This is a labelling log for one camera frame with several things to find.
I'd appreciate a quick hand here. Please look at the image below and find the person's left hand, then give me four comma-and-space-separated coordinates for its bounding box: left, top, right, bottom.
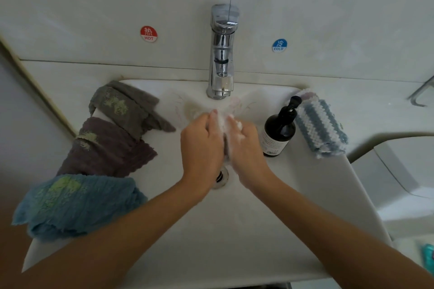
179, 110, 226, 196

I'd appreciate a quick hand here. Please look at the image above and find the person's right hand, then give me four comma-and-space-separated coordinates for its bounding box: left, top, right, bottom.
224, 115, 277, 193

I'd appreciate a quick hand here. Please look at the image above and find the white ceramic sink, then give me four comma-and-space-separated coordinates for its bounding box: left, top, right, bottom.
22, 79, 393, 289

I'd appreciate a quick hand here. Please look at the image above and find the pink white striped cloth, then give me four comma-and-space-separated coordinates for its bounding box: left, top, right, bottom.
293, 88, 320, 102

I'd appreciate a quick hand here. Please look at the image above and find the brown cloth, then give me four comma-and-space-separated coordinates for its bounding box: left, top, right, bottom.
57, 117, 158, 178

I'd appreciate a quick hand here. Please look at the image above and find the blue stained cloth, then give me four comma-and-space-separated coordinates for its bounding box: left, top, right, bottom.
11, 174, 149, 242

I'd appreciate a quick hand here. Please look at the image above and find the person's right forearm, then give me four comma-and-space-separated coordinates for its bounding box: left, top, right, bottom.
247, 173, 434, 289

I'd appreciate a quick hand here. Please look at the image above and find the person's left forearm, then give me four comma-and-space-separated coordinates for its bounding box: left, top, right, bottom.
0, 180, 211, 289

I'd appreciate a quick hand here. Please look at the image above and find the metal sink drain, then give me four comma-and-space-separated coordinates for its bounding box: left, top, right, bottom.
212, 167, 230, 189

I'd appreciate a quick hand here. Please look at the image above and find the black pump soap bottle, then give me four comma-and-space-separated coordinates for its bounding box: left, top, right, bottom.
262, 96, 303, 158

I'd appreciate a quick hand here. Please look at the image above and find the chrome faucet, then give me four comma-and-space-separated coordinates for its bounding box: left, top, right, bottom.
206, 4, 240, 101

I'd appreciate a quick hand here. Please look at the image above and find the blue round sticker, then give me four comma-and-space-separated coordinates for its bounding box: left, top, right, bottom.
271, 38, 288, 53

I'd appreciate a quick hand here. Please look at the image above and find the red round sticker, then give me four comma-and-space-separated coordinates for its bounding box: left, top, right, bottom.
140, 25, 159, 43

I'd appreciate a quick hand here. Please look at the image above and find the white toilet tank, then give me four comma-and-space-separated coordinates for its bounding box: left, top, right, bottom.
350, 136, 434, 239

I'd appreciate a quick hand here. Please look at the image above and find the white toilet lid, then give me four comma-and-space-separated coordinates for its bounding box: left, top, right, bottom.
400, 234, 434, 283

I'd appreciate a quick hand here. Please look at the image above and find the teal tube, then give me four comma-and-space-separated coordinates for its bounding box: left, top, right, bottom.
422, 242, 434, 266

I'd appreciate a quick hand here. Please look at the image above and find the metal wall shelf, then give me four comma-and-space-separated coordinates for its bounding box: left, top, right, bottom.
408, 75, 434, 107

